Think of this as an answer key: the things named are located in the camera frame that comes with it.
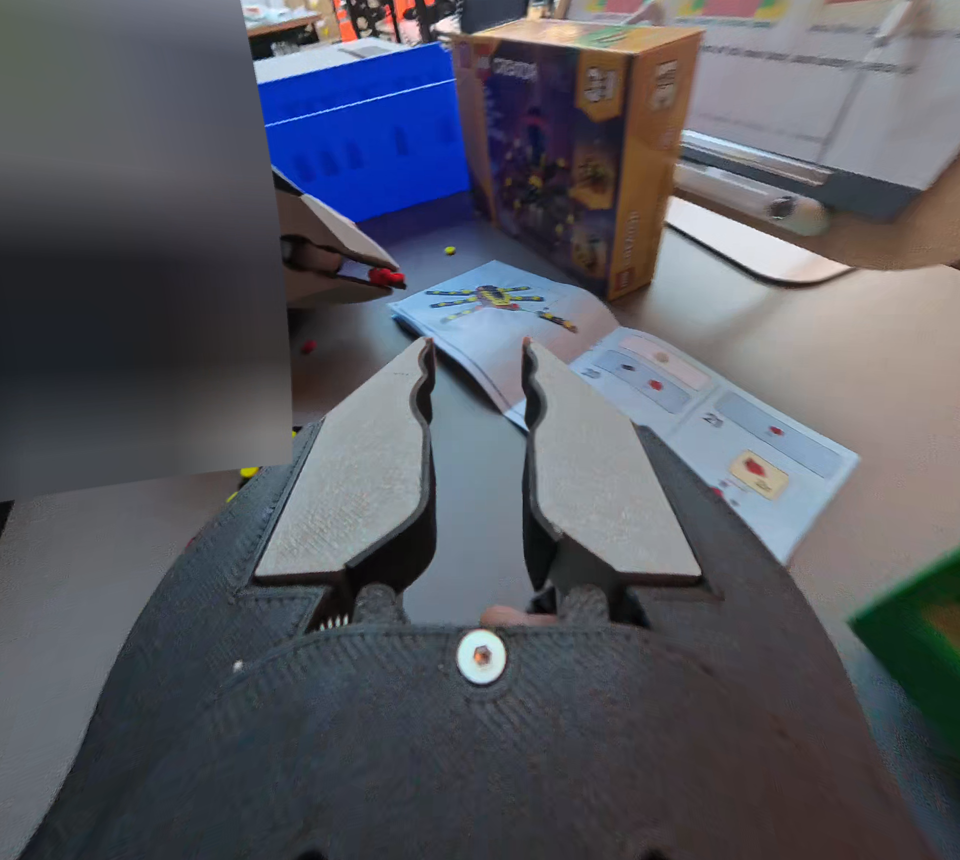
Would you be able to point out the white stand base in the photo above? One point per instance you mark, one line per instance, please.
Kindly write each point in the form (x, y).
(750, 253)

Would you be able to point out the person's right hand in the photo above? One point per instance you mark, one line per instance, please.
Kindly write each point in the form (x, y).
(517, 618)

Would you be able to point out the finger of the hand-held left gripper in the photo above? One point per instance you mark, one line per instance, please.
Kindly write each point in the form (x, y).
(322, 290)
(330, 227)

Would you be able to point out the green plastic bin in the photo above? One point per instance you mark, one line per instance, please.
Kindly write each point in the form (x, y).
(915, 635)

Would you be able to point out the black yellow lego spider model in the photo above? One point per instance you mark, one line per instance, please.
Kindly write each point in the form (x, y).
(247, 472)

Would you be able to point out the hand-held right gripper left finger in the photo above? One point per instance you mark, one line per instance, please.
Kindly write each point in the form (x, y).
(360, 485)

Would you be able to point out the person's left hand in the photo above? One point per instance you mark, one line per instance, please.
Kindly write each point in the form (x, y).
(311, 257)

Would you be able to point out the wooden display board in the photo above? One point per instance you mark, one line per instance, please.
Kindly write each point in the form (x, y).
(900, 238)

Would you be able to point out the white board clip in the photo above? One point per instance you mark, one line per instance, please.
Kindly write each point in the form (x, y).
(750, 159)

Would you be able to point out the orange traffic cone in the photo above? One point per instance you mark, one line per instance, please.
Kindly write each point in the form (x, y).
(347, 20)

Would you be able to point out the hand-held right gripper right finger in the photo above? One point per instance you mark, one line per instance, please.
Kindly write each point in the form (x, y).
(607, 493)

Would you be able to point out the small red lego assembly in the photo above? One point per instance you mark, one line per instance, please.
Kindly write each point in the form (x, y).
(386, 275)

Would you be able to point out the lego instruction booklet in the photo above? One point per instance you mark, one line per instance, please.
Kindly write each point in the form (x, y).
(675, 388)

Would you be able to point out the lego set cardboard box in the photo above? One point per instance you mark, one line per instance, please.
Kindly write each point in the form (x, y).
(570, 163)

